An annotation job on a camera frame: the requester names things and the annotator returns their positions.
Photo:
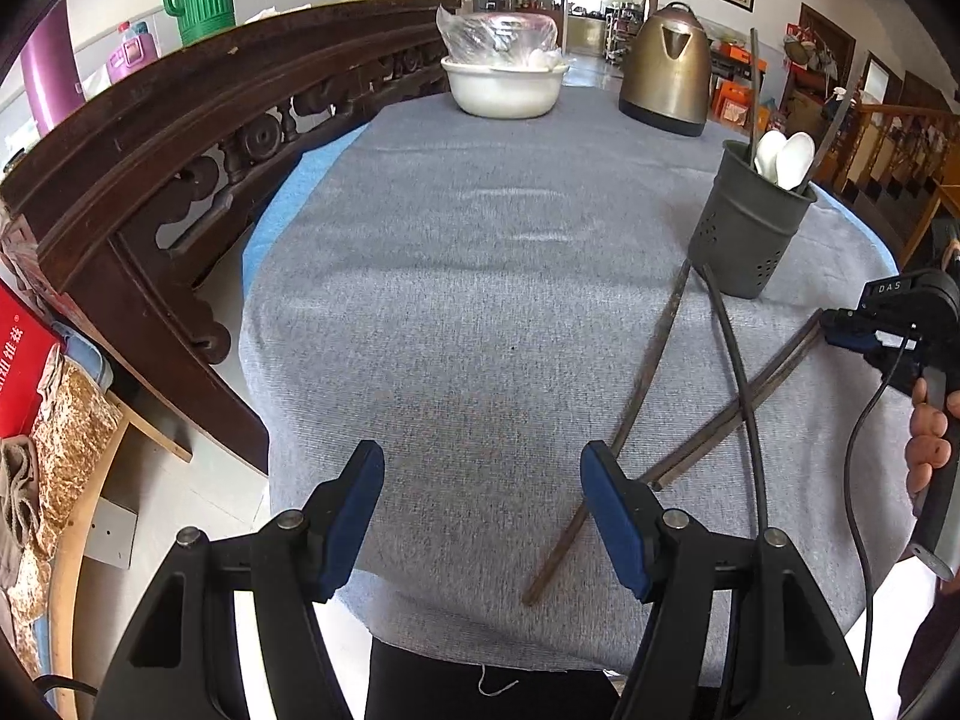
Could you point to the person's right hand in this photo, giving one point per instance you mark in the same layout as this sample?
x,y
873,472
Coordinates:
x,y
930,442

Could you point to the plastic-wrapped metal pot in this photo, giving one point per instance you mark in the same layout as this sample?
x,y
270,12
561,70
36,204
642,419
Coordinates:
x,y
495,34

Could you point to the person's dark clothing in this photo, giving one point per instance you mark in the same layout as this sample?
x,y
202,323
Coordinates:
x,y
487,690

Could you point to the light blue table cover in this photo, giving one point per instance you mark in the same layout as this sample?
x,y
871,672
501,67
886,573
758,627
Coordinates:
x,y
292,195

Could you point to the wooden staircase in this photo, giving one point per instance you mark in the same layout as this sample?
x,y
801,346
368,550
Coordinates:
x,y
885,157

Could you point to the red paper bag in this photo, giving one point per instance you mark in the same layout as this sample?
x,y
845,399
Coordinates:
x,y
22,360

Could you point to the basin of brown grain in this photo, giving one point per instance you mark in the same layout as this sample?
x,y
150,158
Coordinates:
x,y
75,420

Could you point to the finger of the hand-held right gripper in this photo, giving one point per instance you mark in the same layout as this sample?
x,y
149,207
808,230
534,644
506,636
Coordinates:
x,y
844,317
851,341

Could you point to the person's right forearm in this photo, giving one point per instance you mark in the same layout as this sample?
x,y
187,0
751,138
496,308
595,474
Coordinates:
x,y
937,652

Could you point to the grey tablecloth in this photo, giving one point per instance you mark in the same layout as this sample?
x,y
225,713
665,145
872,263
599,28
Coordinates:
x,y
465,315

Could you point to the dark grey utensil holder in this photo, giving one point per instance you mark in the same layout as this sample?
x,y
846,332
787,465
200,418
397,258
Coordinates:
x,y
742,240

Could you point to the white plastic basin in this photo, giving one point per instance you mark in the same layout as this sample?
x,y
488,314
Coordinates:
x,y
499,90

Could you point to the carved dark wooden sideboard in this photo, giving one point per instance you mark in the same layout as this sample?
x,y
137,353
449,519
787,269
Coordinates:
x,y
150,165

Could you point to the purple vacuum flask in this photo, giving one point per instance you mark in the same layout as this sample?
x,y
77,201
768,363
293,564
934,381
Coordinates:
x,y
45,67

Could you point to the upright orange gift box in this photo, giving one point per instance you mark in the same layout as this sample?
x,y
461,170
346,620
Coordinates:
x,y
739,97

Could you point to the purple plastic cup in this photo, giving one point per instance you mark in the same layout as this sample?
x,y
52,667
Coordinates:
x,y
131,58

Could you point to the white plastic spoon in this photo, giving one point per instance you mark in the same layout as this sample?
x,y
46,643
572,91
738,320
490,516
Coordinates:
x,y
769,154
795,161

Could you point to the grey-brown towel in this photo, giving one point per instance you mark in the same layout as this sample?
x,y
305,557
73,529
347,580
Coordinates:
x,y
15,495

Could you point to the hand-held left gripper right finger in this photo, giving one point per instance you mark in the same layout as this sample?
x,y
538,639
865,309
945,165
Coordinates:
x,y
622,525

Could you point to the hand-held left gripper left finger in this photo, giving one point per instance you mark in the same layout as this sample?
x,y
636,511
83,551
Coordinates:
x,y
352,517

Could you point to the bronze electric kettle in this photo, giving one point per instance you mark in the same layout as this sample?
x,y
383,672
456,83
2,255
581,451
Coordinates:
x,y
664,75

